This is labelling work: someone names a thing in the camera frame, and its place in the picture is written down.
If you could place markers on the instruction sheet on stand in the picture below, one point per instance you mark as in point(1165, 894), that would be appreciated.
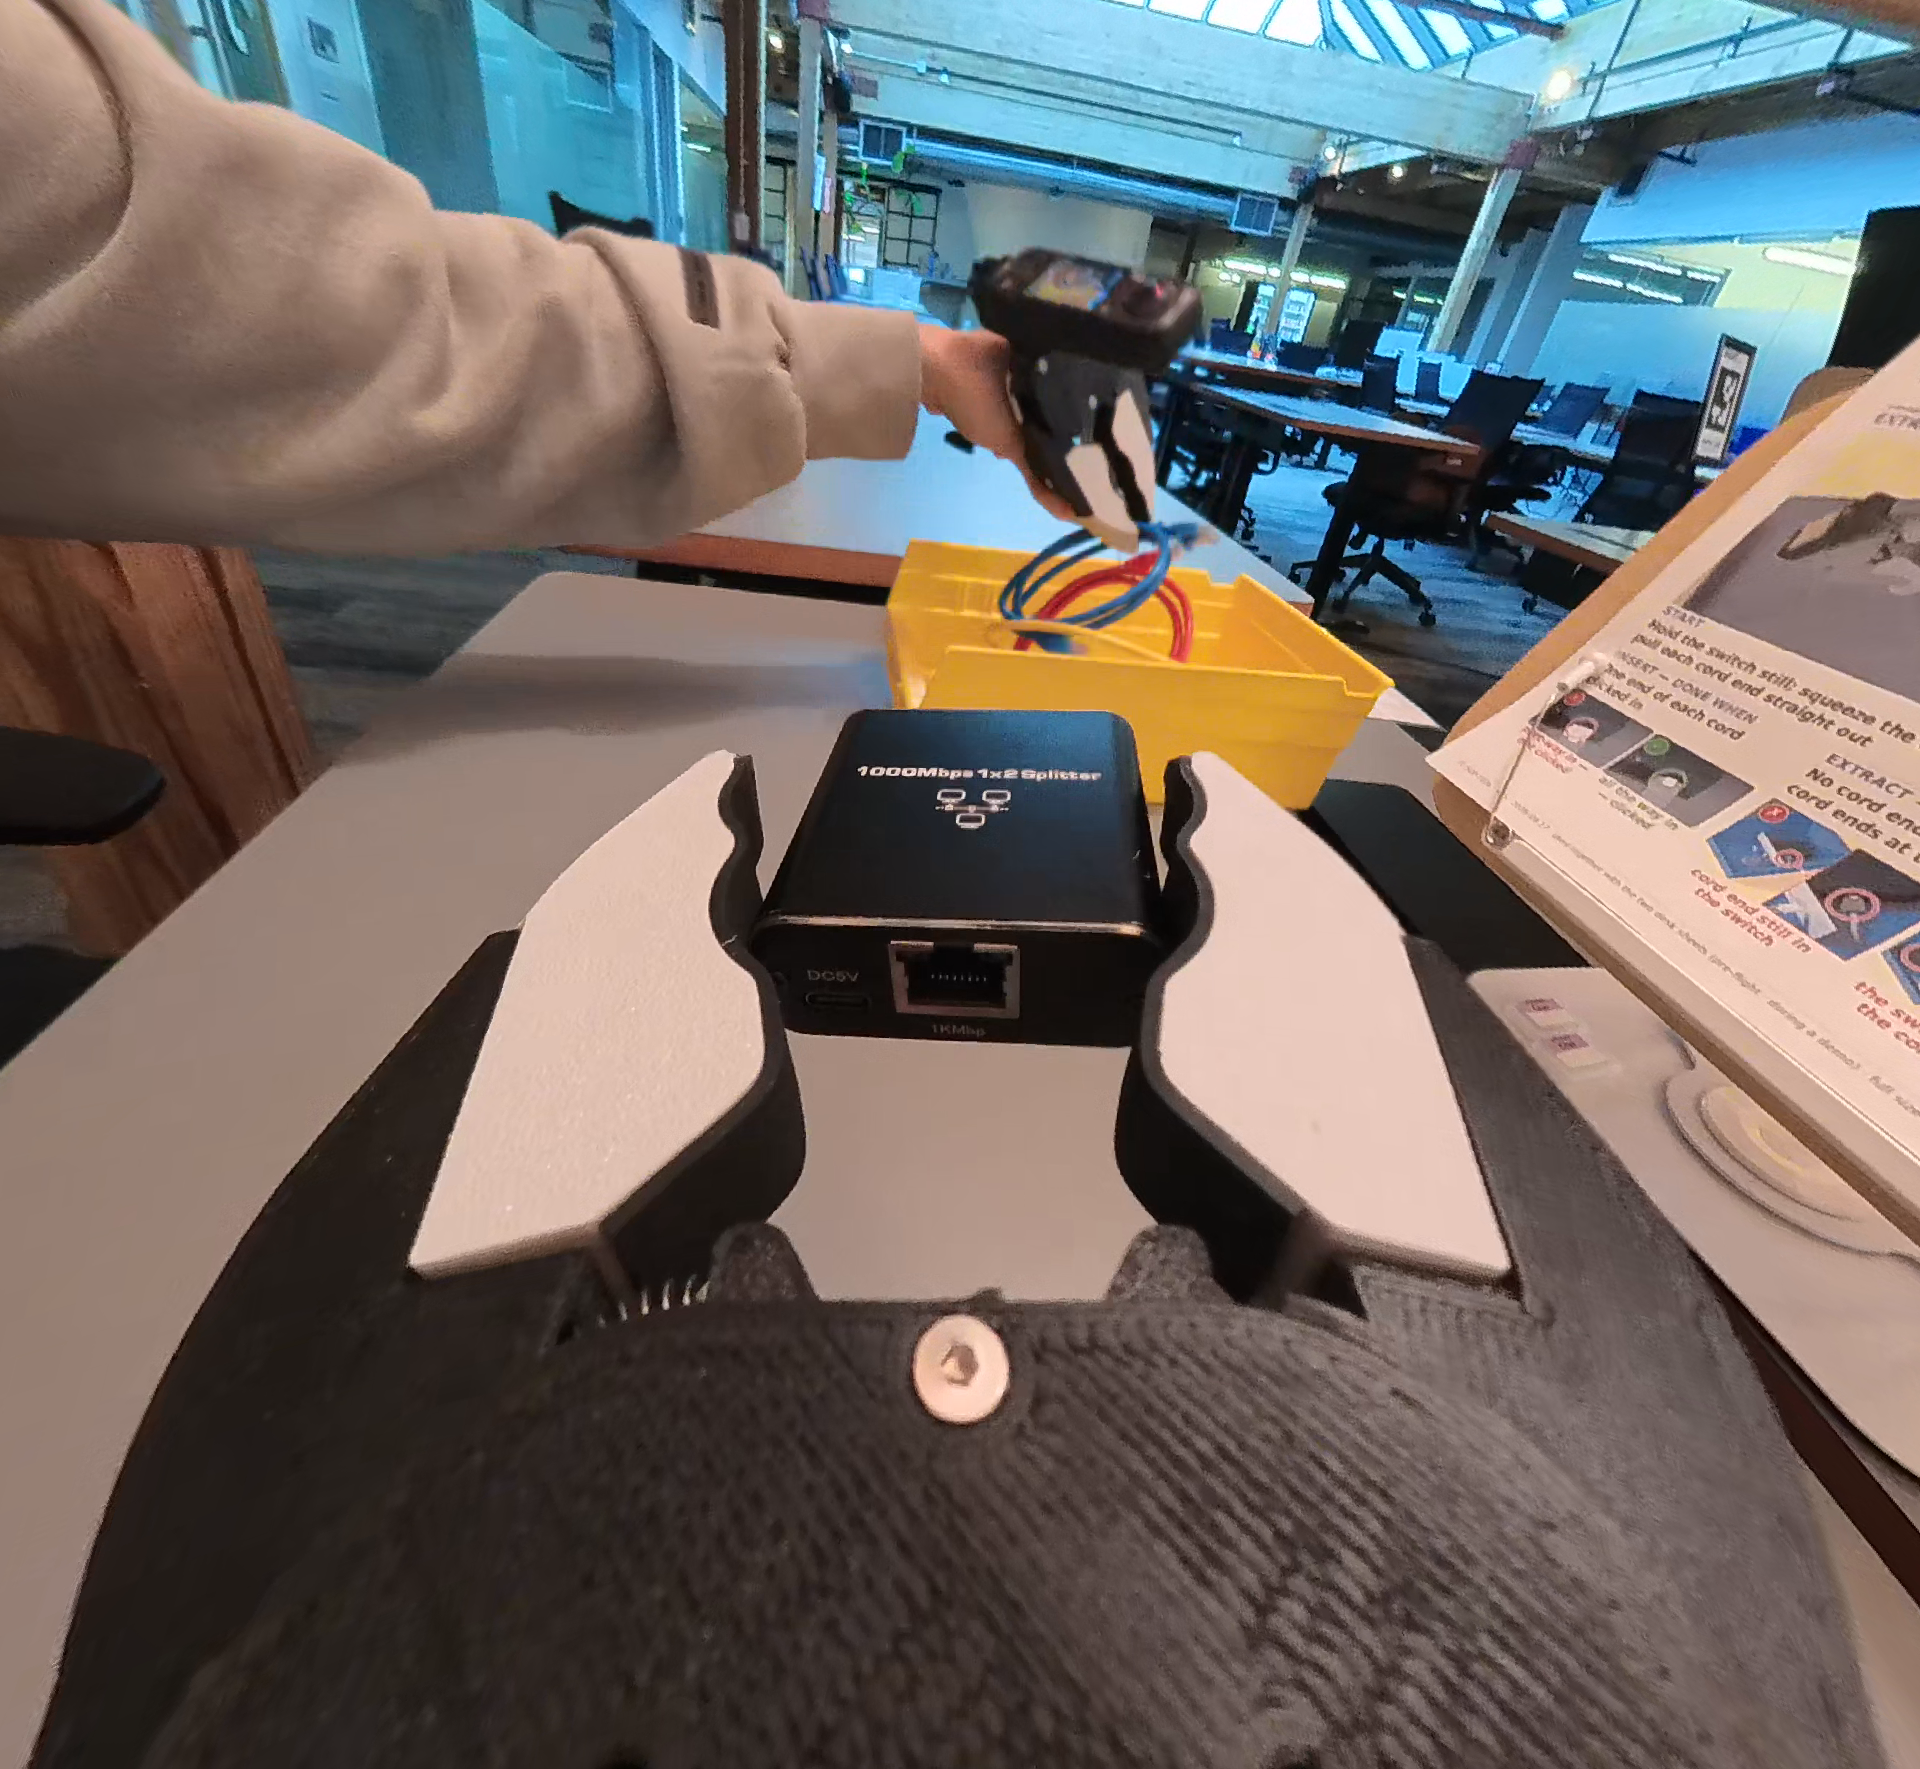
point(1784, 421)

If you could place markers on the black ethernet splitter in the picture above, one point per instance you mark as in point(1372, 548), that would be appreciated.
point(962, 838)

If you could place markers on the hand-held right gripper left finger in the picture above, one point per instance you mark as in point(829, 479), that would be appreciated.
point(602, 1053)

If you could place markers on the white table with wood edge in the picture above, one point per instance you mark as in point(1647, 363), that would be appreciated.
point(898, 511)

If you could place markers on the white stand base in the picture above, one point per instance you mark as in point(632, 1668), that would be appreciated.
point(1803, 1292)

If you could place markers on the person's left forearm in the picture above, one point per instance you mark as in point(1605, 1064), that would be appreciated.
point(632, 371)

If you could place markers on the group of wooden office desks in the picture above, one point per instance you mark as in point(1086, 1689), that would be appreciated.
point(1350, 421)

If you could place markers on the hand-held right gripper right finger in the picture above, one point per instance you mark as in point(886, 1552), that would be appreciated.
point(1301, 1053)

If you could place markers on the black desk chair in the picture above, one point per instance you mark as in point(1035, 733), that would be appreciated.
point(74, 778)

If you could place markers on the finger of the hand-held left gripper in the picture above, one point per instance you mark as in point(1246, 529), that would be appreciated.
point(1138, 446)
point(1094, 493)

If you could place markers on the yellow plastic bin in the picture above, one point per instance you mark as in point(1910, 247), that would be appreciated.
point(1275, 733)

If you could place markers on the person's left hand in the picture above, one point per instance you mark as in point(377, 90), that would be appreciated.
point(968, 375)

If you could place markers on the fiducial marker sign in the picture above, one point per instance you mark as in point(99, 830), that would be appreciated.
point(1730, 397)

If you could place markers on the group of black office chairs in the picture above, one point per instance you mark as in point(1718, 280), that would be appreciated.
point(1485, 421)

